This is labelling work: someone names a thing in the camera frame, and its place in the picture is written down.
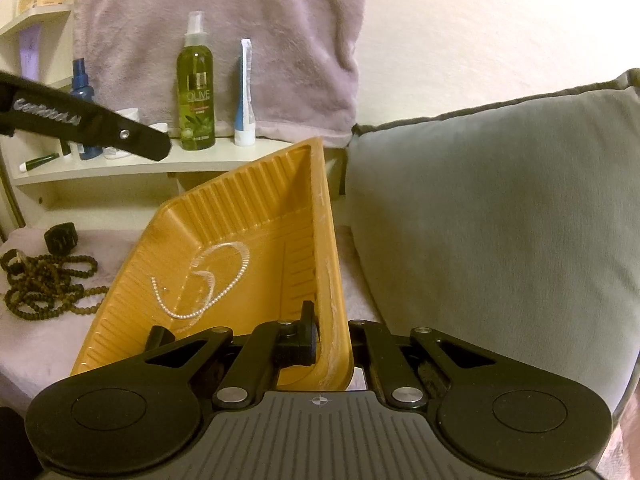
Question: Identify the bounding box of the pink-grey towel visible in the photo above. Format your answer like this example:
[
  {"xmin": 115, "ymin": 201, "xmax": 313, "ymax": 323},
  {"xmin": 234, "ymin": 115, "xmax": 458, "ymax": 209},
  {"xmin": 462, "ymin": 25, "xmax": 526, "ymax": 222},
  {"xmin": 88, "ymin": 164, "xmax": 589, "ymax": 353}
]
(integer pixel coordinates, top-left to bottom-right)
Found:
[{"xmin": 72, "ymin": 0, "xmax": 368, "ymax": 148}]

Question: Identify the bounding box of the black wristwatch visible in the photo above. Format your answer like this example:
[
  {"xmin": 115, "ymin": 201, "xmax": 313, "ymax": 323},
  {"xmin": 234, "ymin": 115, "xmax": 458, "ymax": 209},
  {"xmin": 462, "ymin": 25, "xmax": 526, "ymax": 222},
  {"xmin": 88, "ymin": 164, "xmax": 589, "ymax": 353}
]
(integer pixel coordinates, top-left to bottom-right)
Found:
[{"xmin": 44, "ymin": 222, "xmax": 78, "ymax": 253}]

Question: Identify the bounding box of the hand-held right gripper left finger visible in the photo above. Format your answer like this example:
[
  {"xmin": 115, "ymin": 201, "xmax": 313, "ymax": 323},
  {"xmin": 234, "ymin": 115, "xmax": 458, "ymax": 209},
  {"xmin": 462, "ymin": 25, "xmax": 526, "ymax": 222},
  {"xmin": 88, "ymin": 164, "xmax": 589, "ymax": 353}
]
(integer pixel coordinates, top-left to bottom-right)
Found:
[{"xmin": 145, "ymin": 300, "xmax": 322, "ymax": 408}]

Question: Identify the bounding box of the cream wooden shelf unit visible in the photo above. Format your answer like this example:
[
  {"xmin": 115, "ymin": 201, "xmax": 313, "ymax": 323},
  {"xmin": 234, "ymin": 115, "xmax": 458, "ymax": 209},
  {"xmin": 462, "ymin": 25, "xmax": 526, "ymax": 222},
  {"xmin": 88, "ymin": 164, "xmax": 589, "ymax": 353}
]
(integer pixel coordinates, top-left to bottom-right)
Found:
[{"xmin": 0, "ymin": 2, "xmax": 346, "ymax": 231}]

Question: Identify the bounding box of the blue spray bottle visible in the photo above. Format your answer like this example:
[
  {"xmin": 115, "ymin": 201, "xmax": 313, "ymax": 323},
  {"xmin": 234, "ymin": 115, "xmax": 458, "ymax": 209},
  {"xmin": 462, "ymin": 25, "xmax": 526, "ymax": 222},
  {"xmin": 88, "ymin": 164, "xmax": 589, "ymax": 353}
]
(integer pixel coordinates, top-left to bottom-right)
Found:
[{"xmin": 70, "ymin": 57, "xmax": 103, "ymax": 161}]

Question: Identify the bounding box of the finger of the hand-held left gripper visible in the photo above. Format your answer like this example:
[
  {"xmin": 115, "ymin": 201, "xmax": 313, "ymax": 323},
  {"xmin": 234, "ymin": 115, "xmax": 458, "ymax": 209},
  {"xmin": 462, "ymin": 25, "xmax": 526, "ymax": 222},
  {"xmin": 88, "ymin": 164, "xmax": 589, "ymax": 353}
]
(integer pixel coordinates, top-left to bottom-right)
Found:
[{"xmin": 87, "ymin": 107, "xmax": 174, "ymax": 162}]

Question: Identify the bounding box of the yellow plastic tray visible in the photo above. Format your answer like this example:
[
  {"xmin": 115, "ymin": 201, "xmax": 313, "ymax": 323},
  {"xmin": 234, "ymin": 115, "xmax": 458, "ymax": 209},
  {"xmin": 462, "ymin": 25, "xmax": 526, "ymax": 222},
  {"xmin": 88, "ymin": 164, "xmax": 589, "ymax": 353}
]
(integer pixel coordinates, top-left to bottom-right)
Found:
[{"xmin": 70, "ymin": 135, "xmax": 356, "ymax": 393}]

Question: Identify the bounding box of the white pearl necklace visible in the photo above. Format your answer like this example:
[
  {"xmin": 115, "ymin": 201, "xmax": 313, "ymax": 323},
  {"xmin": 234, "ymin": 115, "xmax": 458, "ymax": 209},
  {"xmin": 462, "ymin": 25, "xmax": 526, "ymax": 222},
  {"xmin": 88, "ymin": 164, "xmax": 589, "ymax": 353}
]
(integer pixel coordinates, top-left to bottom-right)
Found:
[{"xmin": 150, "ymin": 242, "xmax": 251, "ymax": 320}]

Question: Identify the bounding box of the green spray bottle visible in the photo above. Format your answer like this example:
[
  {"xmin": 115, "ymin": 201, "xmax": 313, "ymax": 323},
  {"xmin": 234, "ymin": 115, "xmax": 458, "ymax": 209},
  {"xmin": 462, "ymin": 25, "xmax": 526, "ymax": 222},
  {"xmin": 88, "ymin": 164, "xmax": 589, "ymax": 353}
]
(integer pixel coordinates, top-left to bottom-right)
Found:
[{"xmin": 176, "ymin": 11, "xmax": 217, "ymax": 152}]

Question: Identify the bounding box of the dark bead necklace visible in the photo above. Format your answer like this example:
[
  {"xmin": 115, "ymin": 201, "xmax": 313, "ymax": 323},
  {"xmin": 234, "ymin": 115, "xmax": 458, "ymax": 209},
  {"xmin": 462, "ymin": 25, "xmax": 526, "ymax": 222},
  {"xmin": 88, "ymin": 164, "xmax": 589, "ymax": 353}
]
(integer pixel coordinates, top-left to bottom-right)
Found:
[{"xmin": 2, "ymin": 254, "xmax": 111, "ymax": 322}]

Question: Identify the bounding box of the dark green tube white cap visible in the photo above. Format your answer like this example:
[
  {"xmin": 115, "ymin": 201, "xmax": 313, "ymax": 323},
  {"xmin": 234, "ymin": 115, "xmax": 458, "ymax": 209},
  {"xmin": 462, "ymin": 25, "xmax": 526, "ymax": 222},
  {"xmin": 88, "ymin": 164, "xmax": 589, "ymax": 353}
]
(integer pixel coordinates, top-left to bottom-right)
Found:
[{"xmin": 19, "ymin": 152, "xmax": 61, "ymax": 172}]

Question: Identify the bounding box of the grey pillow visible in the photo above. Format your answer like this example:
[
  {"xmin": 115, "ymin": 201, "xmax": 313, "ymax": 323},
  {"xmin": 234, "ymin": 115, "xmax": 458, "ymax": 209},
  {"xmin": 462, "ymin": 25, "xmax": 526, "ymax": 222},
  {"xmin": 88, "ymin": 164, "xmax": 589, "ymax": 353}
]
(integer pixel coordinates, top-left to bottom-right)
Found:
[{"xmin": 345, "ymin": 67, "xmax": 640, "ymax": 411}]

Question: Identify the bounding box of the large white cream jar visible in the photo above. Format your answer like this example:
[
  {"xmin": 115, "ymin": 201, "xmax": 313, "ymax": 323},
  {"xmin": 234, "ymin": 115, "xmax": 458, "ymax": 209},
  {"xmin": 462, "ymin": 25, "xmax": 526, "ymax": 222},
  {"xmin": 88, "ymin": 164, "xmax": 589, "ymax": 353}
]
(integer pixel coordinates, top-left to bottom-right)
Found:
[{"xmin": 102, "ymin": 108, "xmax": 141, "ymax": 160}]

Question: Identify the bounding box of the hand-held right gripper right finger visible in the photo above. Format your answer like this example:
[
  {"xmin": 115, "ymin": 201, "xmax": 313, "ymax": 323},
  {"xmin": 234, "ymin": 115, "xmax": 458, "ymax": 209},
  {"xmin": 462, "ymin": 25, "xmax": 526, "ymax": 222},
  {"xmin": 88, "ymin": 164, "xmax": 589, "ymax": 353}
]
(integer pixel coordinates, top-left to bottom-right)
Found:
[{"xmin": 347, "ymin": 319, "xmax": 506, "ymax": 408}]

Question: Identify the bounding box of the pink fleece cloth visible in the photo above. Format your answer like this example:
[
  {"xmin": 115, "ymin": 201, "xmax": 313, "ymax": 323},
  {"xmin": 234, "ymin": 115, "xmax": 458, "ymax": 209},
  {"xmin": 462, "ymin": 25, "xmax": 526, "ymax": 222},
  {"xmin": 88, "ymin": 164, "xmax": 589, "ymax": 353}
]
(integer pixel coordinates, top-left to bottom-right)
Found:
[{"xmin": 0, "ymin": 225, "xmax": 381, "ymax": 411}]

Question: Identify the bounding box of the blue and white tube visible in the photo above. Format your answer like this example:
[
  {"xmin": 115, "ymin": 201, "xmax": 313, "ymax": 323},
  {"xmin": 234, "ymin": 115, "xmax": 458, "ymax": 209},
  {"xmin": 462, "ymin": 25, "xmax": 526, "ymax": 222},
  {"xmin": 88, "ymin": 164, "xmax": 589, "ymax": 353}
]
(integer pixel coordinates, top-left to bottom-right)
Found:
[{"xmin": 234, "ymin": 38, "xmax": 256, "ymax": 147}]

